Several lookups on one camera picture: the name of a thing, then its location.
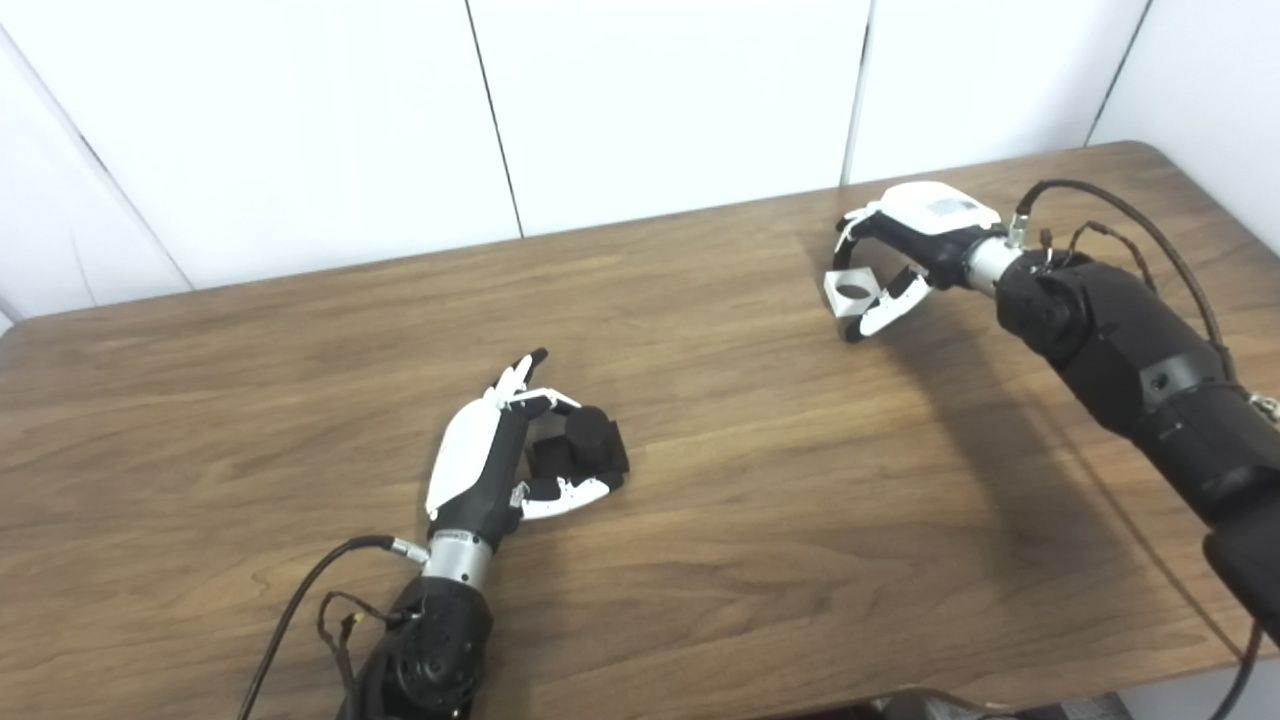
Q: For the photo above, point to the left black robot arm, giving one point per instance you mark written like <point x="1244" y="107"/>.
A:
<point x="430" y="650"/>

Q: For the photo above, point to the black peg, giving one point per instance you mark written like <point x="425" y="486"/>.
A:
<point x="590" y="432"/>

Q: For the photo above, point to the white square piece with hole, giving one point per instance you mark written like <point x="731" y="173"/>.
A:
<point x="835" y="300"/>

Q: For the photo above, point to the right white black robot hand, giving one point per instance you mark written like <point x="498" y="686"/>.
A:
<point x="935" y="225"/>

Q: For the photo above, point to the glossy black robot torso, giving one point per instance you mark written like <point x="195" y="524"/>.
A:
<point x="930" y="705"/>

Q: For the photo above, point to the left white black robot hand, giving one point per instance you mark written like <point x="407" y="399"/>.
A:
<point x="468" y="455"/>

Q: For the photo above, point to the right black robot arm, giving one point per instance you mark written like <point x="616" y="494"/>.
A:
<point x="1120" y="340"/>

